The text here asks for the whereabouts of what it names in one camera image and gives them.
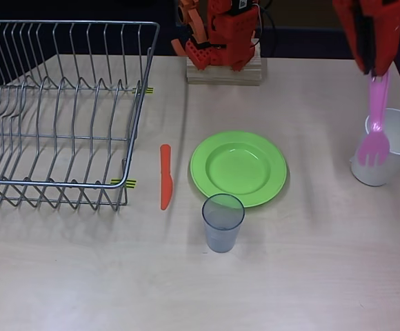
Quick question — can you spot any pink plastic fork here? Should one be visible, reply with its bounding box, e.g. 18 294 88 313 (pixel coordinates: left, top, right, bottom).
357 70 392 168

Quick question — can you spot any white paper cup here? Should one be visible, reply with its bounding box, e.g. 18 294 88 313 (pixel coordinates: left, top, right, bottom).
350 108 400 188

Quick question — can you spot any translucent blue plastic cup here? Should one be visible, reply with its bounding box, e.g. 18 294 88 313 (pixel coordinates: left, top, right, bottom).
201 193 246 254

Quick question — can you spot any wooden base block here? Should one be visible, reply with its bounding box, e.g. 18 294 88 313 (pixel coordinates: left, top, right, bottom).
186 37 263 87

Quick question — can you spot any orange plastic knife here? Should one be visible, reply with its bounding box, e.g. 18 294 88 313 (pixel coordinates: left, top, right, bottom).
159 143 174 210

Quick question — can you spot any green plastic plate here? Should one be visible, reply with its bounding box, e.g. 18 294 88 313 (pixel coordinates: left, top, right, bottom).
190 130 288 210

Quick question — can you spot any black power cable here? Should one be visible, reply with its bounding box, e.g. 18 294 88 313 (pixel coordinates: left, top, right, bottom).
256 0 277 58

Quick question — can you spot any light orange printed part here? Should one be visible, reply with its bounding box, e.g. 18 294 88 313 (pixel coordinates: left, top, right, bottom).
171 0 210 58

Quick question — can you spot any metal wire dish rack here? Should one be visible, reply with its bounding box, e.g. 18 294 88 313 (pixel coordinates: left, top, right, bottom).
0 20 161 212

